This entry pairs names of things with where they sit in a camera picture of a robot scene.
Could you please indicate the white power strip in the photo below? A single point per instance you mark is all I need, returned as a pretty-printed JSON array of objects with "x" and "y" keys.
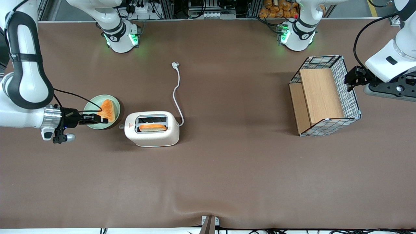
[{"x": 141, "y": 8}]

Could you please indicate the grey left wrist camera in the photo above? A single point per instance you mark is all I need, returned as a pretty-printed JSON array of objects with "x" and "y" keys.
[{"x": 383, "y": 91}]

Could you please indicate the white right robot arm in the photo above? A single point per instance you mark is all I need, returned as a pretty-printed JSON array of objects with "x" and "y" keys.
[{"x": 26, "y": 65}]

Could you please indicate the toast slice in toaster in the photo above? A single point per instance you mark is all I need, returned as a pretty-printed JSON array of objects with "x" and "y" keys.
[{"x": 152, "y": 127}]

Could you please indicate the pile of orange bread rolls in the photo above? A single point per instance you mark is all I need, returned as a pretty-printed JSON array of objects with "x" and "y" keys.
[{"x": 276, "y": 9}]

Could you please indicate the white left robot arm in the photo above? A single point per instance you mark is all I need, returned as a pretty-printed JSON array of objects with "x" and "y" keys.
[{"x": 302, "y": 35}]

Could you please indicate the orange triangular bread piece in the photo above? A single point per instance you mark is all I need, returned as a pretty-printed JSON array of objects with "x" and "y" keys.
[{"x": 109, "y": 109}]

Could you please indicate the aluminium frame rail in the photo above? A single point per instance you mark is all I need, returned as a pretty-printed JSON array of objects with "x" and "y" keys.
[{"x": 43, "y": 9}]

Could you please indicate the pale green round plate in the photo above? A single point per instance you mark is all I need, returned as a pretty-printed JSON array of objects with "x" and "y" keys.
[{"x": 92, "y": 105}]

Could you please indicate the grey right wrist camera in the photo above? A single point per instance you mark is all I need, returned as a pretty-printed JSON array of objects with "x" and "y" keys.
[{"x": 48, "y": 133}]

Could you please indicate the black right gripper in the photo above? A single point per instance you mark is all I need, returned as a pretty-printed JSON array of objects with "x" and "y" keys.
[{"x": 70, "y": 117}]

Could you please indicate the small controller box green light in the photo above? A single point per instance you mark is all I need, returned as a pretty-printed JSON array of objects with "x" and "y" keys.
[{"x": 283, "y": 34}]

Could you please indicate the aluminium frame post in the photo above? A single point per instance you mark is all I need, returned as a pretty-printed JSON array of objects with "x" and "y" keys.
[{"x": 167, "y": 8}]

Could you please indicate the white two-slot toaster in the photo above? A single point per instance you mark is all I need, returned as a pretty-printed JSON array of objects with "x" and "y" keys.
[{"x": 152, "y": 138}]

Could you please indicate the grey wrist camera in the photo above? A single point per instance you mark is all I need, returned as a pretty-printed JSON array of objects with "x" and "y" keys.
[
  {"x": 383, "y": 91},
  {"x": 48, "y": 133}
]

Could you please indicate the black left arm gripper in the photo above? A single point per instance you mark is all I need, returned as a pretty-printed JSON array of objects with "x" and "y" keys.
[{"x": 358, "y": 76}]

